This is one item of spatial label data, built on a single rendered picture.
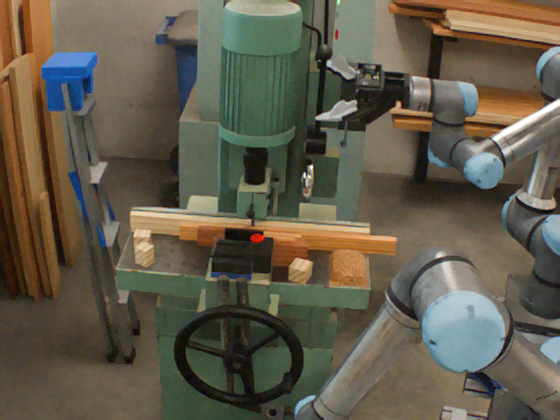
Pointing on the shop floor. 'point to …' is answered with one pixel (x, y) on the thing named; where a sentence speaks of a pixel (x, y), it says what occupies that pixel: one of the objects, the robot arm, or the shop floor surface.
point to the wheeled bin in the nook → (187, 41)
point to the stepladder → (69, 66)
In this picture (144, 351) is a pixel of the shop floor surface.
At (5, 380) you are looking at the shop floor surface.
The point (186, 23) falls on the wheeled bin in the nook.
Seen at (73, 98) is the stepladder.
